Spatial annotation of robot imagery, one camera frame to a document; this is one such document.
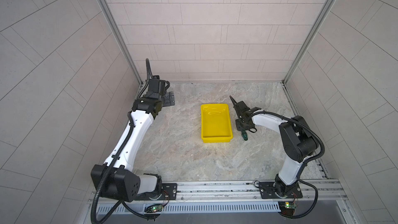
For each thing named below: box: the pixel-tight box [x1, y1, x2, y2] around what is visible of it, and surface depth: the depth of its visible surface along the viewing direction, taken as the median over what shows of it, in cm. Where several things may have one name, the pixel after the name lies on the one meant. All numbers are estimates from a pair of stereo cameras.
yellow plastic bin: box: [200, 103, 234, 144], surface depth 93 cm
